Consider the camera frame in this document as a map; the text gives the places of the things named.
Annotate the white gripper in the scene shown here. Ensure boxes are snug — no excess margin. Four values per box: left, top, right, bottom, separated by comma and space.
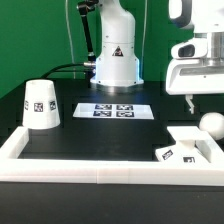
166, 37, 224, 114

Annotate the white lamp bulb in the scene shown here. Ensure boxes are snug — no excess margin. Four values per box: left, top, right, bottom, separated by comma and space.
199, 112, 224, 140

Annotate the white lamp base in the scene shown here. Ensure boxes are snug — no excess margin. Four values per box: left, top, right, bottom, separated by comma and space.
155, 126, 208, 164

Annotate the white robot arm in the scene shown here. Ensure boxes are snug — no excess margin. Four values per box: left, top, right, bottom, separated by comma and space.
90, 0, 224, 102

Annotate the white lamp shade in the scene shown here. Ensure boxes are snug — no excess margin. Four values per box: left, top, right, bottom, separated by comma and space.
22, 79, 60, 130

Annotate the white marker sheet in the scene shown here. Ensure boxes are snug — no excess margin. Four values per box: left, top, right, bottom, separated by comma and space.
73, 103, 154, 120

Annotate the white U-shaped fence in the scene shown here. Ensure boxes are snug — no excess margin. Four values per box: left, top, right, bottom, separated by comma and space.
0, 126, 224, 186

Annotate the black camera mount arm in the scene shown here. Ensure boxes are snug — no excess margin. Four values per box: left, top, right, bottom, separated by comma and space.
77, 0, 99, 67

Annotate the black cable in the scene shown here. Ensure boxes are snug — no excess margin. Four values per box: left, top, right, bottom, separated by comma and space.
42, 62, 98, 80

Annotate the white thin cable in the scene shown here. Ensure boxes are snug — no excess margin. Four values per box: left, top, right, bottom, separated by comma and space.
65, 0, 76, 80

